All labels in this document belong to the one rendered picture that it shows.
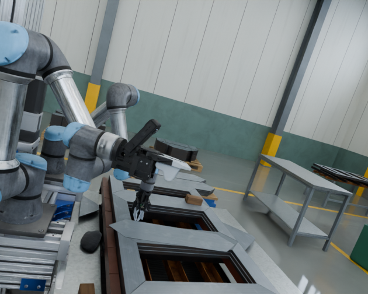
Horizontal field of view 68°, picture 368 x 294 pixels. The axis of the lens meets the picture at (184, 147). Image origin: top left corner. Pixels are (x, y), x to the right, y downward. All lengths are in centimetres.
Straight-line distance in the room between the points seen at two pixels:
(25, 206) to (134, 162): 52
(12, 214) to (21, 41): 58
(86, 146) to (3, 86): 29
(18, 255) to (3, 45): 73
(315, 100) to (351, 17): 287
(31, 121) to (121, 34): 721
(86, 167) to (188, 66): 790
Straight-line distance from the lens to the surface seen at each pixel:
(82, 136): 79
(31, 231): 112
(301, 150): 1088
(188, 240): 161
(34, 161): 107
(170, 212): 194
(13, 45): 87
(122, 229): 153
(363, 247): 486
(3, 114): 93
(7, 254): 123
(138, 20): 846
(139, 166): 73
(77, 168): 81
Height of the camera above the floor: 164
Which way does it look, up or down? 11 degrees down
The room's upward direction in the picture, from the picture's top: 17 degrees clockwise
